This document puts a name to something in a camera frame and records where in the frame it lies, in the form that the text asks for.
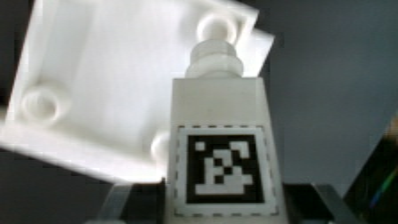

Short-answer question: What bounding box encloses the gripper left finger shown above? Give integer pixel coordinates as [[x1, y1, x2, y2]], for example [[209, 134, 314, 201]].
[[84, 184, 131, 224]]

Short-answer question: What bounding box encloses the white square table top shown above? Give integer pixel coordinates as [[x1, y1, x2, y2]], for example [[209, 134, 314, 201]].
[[0, 0, 271, 183]]

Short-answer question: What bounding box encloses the white table leg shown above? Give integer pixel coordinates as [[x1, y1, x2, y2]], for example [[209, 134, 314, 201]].
[[161, 38, 283, 224]]

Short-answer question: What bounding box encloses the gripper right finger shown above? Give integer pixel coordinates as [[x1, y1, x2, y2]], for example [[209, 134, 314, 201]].
[[312, 184, 358, 224]]

